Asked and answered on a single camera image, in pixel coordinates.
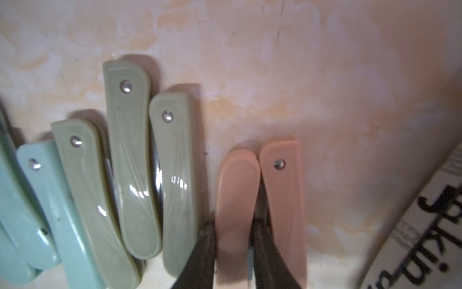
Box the mint knife middle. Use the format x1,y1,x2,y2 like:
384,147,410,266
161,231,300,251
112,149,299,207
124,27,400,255
1,112,61,270

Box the sage knife middle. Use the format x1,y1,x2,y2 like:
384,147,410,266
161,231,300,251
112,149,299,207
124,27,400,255
102,60,162,260

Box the mint knife right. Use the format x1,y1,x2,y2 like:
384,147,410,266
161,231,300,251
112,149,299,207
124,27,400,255
16,139,107,289

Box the mint knife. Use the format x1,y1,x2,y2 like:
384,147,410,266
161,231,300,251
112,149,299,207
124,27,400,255
1,112,61,270
16,139,107,289
1,226,43,285

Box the printed pencil case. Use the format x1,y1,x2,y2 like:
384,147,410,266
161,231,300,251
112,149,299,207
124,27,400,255
361,145,462,289

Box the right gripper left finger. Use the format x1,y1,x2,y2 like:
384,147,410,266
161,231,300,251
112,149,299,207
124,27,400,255
172,222,216,289

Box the sage knife left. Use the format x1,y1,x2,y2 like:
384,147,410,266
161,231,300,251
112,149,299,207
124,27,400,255
51,119,141,289

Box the mint knife left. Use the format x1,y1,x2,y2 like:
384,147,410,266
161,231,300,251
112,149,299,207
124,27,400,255
1,226,43,285

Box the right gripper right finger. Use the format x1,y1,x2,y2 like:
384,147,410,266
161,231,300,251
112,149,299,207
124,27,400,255
250,219,300,289

